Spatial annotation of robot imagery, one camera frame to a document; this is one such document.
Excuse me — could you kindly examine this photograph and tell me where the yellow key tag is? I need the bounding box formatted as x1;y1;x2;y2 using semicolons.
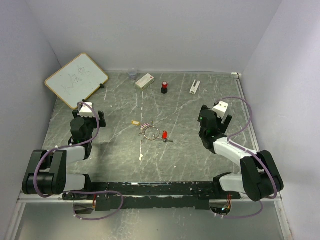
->
131;120;140;126

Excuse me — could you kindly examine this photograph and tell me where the large metal keyring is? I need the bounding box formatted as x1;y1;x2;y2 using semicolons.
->
138;122;160;142

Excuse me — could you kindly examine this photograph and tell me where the red key tag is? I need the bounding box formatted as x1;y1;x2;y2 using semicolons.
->
162;131;168;140

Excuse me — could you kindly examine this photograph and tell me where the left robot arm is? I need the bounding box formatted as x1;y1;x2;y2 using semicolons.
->
22;110;106;200

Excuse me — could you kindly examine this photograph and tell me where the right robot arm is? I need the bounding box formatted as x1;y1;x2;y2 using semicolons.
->
198;105;284;202

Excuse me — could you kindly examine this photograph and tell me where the white usb adapter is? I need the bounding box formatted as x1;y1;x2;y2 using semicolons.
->
189;79;200;95

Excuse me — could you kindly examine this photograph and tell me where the red black stamp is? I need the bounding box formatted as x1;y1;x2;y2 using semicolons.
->
161;81;168;94

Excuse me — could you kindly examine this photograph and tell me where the clear plastic cup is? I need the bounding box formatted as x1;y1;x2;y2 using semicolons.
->
127;68;138;80

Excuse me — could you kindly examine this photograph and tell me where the small white green box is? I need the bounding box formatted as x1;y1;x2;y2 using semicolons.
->
135;73;155;91

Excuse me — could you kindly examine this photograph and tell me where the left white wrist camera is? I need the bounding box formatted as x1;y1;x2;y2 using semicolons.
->
78;105;95;118

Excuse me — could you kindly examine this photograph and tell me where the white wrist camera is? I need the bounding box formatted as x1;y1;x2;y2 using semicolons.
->
211;101;229;120
78;105;95;118

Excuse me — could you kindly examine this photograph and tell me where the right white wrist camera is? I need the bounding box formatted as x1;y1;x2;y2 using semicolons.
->
211;101;229;120

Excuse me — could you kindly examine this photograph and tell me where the small whiteboard yellow frame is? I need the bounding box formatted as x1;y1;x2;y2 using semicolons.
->
44;52;109;109

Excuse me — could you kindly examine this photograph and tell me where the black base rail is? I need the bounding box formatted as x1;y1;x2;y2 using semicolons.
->
62;181;242;212

